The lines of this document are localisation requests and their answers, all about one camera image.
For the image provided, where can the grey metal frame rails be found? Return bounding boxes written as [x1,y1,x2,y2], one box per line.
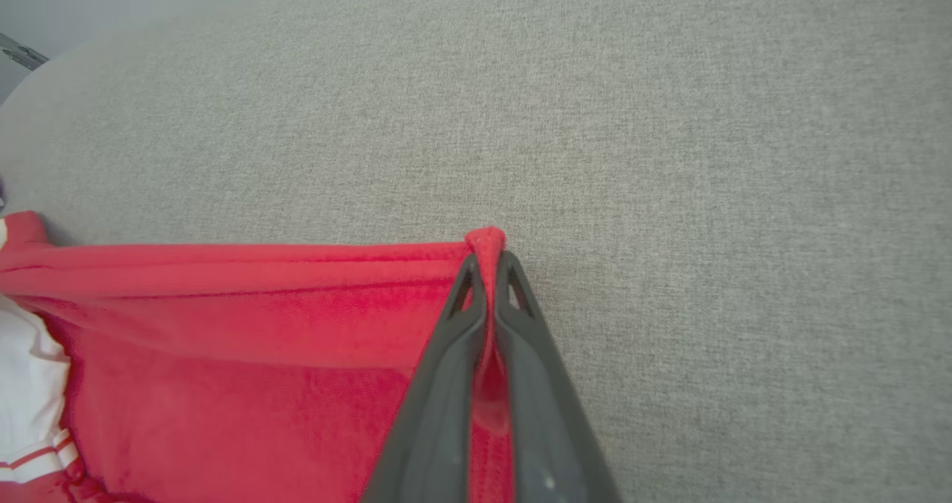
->
[0,32,51,73]

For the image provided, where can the red shirt with white sleeve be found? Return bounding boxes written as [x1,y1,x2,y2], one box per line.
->
[0,211,515,503]

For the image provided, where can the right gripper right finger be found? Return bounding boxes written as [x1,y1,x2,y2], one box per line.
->
[494,249,623,503]

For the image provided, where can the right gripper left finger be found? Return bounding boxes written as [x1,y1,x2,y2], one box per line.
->
[361,252,489,503]

